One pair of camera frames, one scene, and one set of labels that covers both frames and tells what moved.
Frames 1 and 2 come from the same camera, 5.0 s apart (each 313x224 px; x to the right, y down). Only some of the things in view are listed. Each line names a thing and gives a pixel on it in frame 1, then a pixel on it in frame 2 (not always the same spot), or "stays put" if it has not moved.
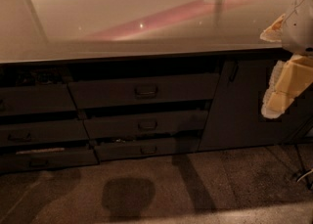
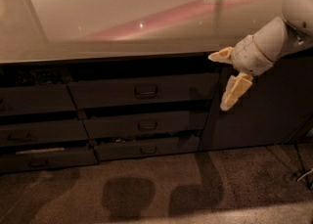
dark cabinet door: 236,118 stays put
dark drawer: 66,130 stays put
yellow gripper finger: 274,32 -> 246,56
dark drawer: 22,100 stays put
